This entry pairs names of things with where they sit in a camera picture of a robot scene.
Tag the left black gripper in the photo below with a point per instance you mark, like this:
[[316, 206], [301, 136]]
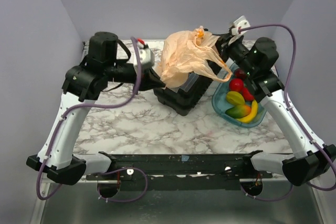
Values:
[[150, 80]]

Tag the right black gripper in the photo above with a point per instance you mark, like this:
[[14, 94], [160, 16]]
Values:
[[221, 40]]

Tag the peach plastic bag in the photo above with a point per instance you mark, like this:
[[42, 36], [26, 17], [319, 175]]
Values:
[[189, 51]]

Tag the red fake apple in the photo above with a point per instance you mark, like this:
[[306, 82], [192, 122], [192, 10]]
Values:
[[236, 85]]

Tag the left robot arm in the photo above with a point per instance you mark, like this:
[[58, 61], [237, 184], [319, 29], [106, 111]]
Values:
[[107, 60]]

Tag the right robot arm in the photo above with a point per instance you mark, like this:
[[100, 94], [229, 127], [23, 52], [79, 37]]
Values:
[[310, 157]]

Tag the dark red fake plum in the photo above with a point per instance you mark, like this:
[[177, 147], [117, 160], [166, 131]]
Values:
[[240, 74]]

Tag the yellow green fake starfruit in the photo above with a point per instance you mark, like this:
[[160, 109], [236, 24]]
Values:
[[235, 98]]

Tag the green red fake mango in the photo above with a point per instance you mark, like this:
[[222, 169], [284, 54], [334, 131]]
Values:
[[238, 111]]

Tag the yellow fake banana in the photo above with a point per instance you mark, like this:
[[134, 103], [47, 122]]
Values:
[[254, 110]]

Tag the black plastic toolbox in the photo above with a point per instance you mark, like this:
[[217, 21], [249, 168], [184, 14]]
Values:
[[185, 97]]

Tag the blue transparent fruit tray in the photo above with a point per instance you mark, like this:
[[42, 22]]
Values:
[[220, 105]]

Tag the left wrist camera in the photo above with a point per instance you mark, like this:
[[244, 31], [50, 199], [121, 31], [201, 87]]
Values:
[[144, 57]]

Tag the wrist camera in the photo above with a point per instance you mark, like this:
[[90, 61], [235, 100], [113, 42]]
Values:
[[238, 25], [144, 57]]

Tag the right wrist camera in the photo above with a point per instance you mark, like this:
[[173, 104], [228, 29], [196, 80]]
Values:
[[238, 25]]

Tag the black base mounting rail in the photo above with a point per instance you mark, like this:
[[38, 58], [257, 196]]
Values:
[[179, 172]]

